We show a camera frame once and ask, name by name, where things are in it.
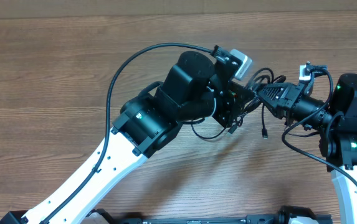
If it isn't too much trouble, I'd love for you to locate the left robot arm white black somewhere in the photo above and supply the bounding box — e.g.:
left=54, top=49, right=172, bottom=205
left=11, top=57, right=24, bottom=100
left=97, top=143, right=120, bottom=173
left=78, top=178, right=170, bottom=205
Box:
left=1, top=48, right=252, bottom=223

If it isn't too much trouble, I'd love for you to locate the thick black usb cable coil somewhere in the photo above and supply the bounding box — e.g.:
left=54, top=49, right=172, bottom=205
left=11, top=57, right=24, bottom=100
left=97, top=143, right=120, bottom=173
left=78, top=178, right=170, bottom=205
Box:
left=237, top=67, right=287, bottom=125

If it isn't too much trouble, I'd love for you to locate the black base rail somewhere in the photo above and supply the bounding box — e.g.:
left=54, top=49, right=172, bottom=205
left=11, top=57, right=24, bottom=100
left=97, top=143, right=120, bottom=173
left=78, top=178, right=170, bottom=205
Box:
left=113, top=214, right=282, bottom=224

